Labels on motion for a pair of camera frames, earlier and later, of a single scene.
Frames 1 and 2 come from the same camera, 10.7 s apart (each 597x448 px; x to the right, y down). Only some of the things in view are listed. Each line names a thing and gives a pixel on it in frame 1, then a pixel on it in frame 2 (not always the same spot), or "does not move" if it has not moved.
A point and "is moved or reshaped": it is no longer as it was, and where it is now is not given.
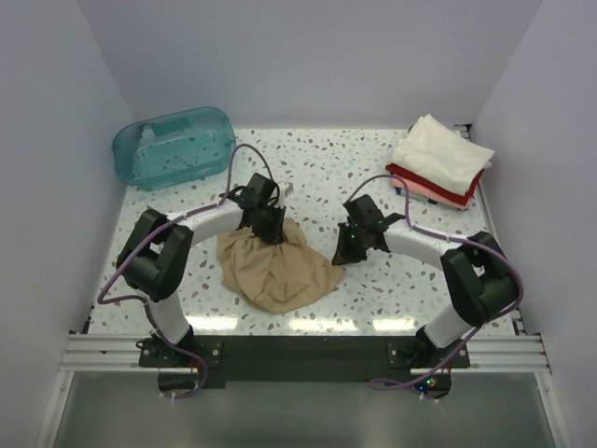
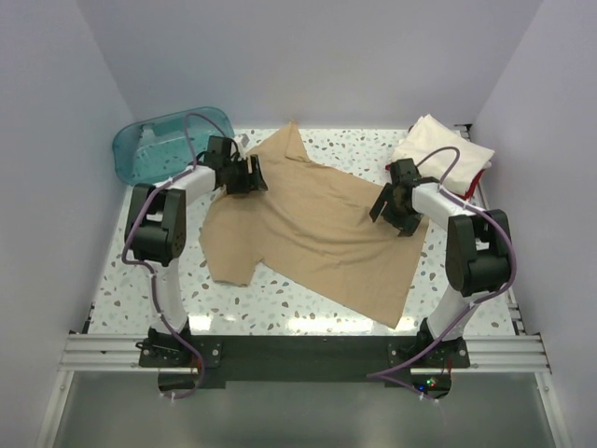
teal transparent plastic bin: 163,150 does not move
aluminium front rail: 488,355 does not move
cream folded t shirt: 437,152 does not move
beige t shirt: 284,276 is moved or reshaped
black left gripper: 269,229 -> 249,175
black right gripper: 353,240 -> 392,208
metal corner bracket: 467,126 does not move
